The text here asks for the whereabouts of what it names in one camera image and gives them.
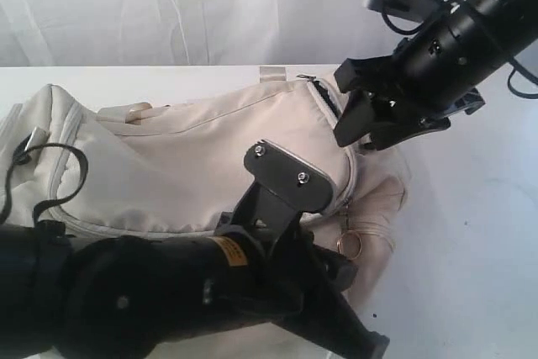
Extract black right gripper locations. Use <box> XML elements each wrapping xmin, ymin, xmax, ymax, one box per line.
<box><xmin>334</xmin><ymin>5</ymin><xmax>517</xmax><ymax>150</ymax></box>

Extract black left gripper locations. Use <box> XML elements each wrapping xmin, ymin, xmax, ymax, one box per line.
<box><xmin>203</xmin><ymin>182</ymin><xmax>389</xmax><ymax>359</ymax></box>

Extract cream duffel bag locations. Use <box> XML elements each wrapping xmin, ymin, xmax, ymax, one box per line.
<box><xmin>1</xmin><ymin>74</ymin><xmax>407</xmax><ymax>293</ymax></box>

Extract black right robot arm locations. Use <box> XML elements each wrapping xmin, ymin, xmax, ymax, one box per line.
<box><xmin>334</xmin><ymin>0</ymin><xmax>537</xmax><ymax>150</ymax></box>

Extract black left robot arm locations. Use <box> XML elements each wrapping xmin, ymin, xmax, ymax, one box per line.
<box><xmin>1</xmin><ymin>184</ymin><xmax>389</xmax><ymax>358</ymax></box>

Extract white backdrop curtain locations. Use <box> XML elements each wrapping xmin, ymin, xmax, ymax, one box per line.
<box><xmin>0</xmin><ymin>0</ymin><xmax>538</xmax><ymax>70</ymax></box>

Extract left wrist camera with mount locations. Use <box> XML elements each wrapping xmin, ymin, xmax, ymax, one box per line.
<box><xmin>243</xmin><ymin>140</ymin><xmax>335</xmax><ymax>214</ymax></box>

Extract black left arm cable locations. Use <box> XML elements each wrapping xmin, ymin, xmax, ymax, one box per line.
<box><xmin>0</xmin><ymin>143</ymin><xmax>89</xmax><ymax>230</ymax></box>

